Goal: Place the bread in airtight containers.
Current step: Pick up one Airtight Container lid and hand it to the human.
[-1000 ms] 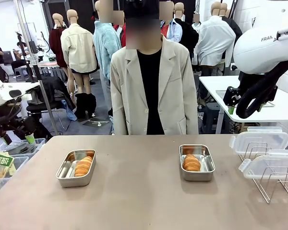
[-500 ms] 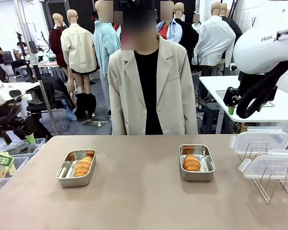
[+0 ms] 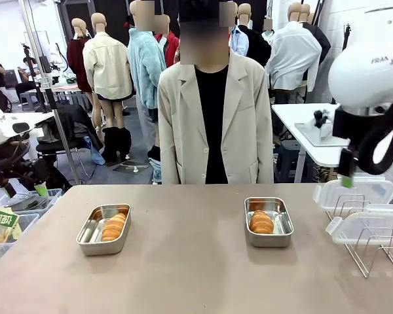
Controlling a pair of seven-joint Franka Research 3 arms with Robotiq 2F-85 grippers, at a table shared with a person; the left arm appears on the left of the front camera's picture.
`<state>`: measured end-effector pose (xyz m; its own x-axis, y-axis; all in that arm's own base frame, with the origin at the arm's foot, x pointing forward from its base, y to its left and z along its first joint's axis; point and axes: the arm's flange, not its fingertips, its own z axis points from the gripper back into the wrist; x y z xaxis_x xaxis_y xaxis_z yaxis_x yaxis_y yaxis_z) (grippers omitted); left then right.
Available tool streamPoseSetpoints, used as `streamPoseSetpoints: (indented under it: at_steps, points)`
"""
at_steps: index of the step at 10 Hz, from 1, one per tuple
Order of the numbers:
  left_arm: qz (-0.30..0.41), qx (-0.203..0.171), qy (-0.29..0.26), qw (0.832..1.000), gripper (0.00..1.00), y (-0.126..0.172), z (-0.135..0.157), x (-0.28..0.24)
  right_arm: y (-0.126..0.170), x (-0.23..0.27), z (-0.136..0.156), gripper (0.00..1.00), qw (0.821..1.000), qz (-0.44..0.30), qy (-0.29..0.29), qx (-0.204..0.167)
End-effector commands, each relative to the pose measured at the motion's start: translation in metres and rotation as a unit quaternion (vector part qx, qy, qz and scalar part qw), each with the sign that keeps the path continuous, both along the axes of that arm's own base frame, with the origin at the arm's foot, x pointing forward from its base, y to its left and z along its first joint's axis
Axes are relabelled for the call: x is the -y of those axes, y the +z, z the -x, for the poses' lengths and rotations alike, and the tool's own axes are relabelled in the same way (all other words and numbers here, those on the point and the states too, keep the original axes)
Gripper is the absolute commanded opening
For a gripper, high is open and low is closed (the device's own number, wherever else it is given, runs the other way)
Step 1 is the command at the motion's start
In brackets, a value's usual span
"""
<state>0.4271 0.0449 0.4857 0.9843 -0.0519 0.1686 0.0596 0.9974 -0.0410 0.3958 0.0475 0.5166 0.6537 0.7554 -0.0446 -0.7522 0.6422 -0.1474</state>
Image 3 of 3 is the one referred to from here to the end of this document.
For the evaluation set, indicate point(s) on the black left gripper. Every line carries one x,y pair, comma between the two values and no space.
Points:
1,168

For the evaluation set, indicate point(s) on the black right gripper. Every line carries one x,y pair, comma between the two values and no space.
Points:
343,126

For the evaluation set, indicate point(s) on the clear plastic clip lid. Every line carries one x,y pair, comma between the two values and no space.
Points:
373,225
366,196

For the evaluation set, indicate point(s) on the rectangular steel container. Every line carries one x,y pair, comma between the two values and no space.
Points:
281,225
90,229

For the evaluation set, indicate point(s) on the golden croissant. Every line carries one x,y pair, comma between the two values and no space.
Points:
262,222
114,227

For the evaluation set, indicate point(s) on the person left forearm beige sleeve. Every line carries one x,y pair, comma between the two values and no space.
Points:
265,157

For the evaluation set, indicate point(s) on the person right forearm beige sleeve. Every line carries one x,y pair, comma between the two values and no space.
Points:
167,157

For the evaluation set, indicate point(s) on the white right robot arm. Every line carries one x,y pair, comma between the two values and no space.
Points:
363,75

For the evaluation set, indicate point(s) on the clear plastic storage bin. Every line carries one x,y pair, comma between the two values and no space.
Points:
26,222
50,199

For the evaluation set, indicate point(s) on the gray stand with black clamp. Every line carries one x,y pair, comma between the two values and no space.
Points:
314,134

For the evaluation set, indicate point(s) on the green snack bag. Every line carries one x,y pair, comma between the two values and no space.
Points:
1,219

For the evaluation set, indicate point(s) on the dark stool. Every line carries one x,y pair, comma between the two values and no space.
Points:
291,160

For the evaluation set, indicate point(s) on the black chair with jacket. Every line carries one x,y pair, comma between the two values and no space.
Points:
77,121

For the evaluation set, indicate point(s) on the seated person in background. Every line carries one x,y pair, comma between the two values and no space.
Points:
24,86

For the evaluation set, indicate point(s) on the black boots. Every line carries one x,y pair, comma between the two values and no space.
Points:
116,144

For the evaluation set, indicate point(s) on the mannequin in white shirt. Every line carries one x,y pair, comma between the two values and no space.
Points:
291,55

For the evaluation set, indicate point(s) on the mannequin in black jacket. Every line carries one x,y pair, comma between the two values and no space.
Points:
322,42

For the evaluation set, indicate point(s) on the mannequin in dark red sweater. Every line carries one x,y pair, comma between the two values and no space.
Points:
77,62

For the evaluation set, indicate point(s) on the black tripod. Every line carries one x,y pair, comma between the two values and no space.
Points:
346,34

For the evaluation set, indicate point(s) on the mannequin in cream jacket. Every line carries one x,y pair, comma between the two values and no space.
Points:
106,65

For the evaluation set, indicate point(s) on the mannequin in black coat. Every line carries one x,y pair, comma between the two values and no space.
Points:
257,45

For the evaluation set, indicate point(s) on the mannequin in light blue fleece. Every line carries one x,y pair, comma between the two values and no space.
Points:
145,72

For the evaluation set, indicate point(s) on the person in beige blazer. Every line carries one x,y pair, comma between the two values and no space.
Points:
183,108

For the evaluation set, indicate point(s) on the mannequin in red jacket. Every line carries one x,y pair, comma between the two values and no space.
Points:
171,45

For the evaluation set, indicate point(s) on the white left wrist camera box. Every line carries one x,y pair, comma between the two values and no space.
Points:
21,127

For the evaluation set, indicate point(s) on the flat mannequin base plate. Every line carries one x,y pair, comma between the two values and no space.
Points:
131,167

